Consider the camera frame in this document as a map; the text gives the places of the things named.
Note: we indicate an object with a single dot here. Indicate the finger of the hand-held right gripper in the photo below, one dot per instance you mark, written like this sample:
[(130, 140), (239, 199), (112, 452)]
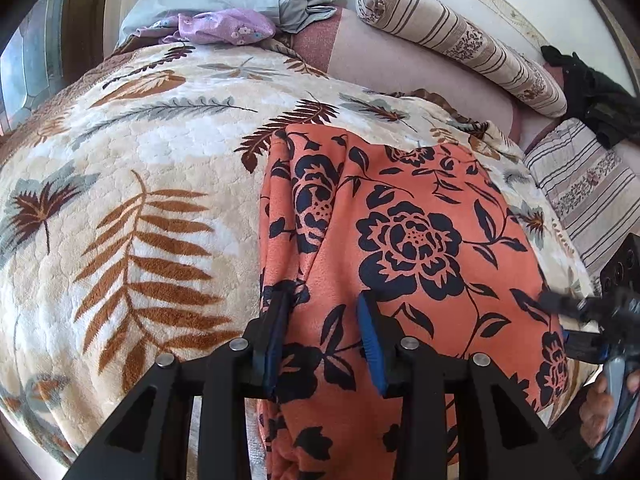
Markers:
[(582, 346), (560, 305)]

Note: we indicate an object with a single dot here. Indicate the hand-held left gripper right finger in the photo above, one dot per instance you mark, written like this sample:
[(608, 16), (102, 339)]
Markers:
[(372, 345)]

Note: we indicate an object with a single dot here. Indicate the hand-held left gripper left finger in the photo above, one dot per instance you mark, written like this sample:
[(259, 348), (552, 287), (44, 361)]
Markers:
[(274, 355)]

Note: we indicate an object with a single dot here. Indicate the leaf print blanket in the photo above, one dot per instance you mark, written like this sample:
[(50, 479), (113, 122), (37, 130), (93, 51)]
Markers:
[(150, 135)]

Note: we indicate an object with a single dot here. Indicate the black cloth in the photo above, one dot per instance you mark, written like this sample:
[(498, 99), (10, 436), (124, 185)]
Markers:
[(600, 95)]

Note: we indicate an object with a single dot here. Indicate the orange floral garment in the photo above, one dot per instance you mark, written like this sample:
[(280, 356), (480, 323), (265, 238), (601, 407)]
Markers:
[(415, 240)]

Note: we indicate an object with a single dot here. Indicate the pink bed sheet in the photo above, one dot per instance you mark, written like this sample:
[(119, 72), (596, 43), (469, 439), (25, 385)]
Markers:
[(400, 60)]

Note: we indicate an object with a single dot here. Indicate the purple floral cloth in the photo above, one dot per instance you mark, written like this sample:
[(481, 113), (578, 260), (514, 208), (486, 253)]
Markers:
[(225, 27)]

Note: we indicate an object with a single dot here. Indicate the striped bolster pillow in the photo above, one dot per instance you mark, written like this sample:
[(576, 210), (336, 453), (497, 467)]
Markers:
[(450, 35)]

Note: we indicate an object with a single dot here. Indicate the striped flat pillow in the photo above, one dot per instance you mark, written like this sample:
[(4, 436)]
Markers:
[(585, 185)]

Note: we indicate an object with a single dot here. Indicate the window with brown frame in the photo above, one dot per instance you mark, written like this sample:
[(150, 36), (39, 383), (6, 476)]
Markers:
[(30, 70)]

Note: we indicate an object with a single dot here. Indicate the person's right hand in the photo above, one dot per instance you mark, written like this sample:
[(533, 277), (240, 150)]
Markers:
[(597, 410)]

